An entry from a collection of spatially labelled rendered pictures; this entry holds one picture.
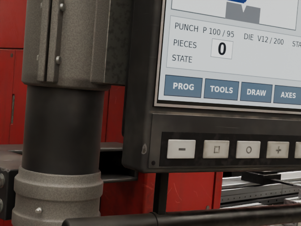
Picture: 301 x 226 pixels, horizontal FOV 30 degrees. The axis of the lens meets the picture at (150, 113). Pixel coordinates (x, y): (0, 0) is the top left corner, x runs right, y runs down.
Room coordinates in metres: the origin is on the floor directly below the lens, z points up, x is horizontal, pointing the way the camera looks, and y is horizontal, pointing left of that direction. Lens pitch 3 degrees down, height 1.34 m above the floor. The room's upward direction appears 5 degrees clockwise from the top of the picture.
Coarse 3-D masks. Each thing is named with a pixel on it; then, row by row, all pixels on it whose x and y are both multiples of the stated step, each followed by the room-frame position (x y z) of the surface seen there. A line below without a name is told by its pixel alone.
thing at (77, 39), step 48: (48, 0) 0.66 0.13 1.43; (96, 0) 0.69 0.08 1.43; (48, 48) 0.67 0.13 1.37; (96, 48) 0.69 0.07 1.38; (48, 96) 0.68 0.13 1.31; (96, 96) 0.71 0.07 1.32; (48, 144) 0.68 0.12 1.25; (96, 144) 0.71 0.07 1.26; (48, 192) 0.67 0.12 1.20; (96, 192) 0.71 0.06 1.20
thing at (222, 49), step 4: (212, 40) 0.65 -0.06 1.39; (216, 40) 0.65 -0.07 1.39; (220, 40) 0.65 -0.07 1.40; (224, 40) 0.66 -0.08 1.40; (212, 44) 0.65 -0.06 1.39; (216, 44) 0.65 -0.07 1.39; (220, 44) 0.65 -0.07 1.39; (224, 44) 0.66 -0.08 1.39; (228, 44) 0.66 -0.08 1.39; (232, 44) 0.66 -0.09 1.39; (212, 48) 0.65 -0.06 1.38; (216, 48) 0.65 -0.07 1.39; (220, 48) 0.65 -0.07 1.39; (224, 48) 0.66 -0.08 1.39; (228, 48) 0.66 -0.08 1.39; (232, 48) 0.66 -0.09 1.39; (212, 52) 0.65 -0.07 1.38; (216, 52) 0.65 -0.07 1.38; (220, 52) 0.65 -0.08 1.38; (224, 52) 0.66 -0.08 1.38; (228, 52) 0.66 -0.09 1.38; (212, 56) 0.65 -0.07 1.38; (216, 56) 0.65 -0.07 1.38; (220, 56) 0.65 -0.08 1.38; (224, 56) 0.66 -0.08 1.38; (228, 56) 0.66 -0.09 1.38
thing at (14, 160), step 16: (0, 144) 1.00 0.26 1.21; (16, 144) 1.01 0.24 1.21; (112, 144) 1.13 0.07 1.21; (0, 160) 0.82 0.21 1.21; (16, 160) 0.83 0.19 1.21; (112, 160) 1.16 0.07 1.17; (0, 176) 0.75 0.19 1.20; (112, 176) 1.11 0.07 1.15; (128, 176) 1.13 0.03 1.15; (0, 192) 0.75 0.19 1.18; (0, 208) 0.75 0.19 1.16
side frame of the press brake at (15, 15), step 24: (0, 0) 1.59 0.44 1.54; (24, 0) 1.49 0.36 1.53; (0, 24) 1.58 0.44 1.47; (24, 24) 1.49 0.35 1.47; (0, 48) 1.58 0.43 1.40; (0, 72) 1.57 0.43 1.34; (0, 96) 1.56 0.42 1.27; (24, 96) 1.47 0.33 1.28; (120, 96) 1.19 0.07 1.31; (0, 120) 1.55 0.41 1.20; (24, 120) 1.46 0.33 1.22; (120, 120) 1.18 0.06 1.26; (120, 192) 1.17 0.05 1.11; (144, 192) 1.12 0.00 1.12; (168, 192) 1.17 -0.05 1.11; (192, 192) 1.22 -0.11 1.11; (216, 192) 1.28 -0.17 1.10
